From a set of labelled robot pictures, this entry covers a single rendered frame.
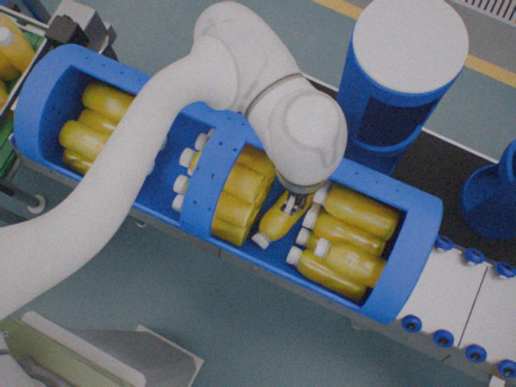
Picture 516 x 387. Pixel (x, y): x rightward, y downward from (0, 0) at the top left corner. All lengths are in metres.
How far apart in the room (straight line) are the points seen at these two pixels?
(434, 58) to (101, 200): 1.00
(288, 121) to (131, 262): 1.73
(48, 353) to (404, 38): 1.08
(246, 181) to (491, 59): 1.79
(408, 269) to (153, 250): 1.46
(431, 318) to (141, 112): 0.91
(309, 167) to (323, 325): 1.57
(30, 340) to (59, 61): 0.59
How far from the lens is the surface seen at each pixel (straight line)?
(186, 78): 0.71
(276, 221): 1.21
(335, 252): 1.12
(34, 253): 0.54
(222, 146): 1.06
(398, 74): 1.36
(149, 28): 2.69
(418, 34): 1.43
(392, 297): 1.06
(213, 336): 2.24
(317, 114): 0.67
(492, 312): 1.39
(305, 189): 0.82
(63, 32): 1.54
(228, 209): 1.14
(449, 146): 2.31
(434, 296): 1.35
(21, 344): 1.29
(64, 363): 1.25
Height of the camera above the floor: 2.23
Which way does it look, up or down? 75 degrees down
